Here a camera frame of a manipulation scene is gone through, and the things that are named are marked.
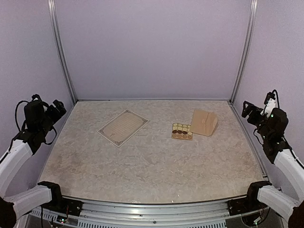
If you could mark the front aluminium rail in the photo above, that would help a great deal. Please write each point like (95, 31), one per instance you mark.
(101, 214)

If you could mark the aluminium frame post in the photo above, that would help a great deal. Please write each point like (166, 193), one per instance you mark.
(246, 49)
(60, 50)

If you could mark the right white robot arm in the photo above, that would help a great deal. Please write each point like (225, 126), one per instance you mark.
(271, 123)

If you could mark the cream lined letter paper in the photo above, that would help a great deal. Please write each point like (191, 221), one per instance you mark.
(121, 128)

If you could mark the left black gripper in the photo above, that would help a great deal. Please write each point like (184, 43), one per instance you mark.
(60, 108)

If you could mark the brown kraft envelope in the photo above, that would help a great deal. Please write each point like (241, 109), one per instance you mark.
(203, 122)

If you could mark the right aluminium frame post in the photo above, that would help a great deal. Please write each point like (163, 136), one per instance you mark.
(246, 49)

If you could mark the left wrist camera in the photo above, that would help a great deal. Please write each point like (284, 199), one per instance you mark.
(36, 97)

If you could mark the round sticker seal sheet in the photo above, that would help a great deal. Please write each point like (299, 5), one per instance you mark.
(181, 132)

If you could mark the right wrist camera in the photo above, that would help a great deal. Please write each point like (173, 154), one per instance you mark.
(270, 103)

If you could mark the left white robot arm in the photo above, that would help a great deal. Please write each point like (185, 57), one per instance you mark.
(40, 119)

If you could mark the left aluminium frame post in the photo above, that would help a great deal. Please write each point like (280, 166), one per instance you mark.
(60, 50)

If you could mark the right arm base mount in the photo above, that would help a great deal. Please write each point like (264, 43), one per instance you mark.
(244, 205)

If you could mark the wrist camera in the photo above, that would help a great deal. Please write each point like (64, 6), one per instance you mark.
(36, 97)
(270, 103)

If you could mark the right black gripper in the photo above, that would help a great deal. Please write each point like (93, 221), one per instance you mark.
(246, 112)

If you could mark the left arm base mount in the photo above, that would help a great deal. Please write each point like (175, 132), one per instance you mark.
(65, 206)

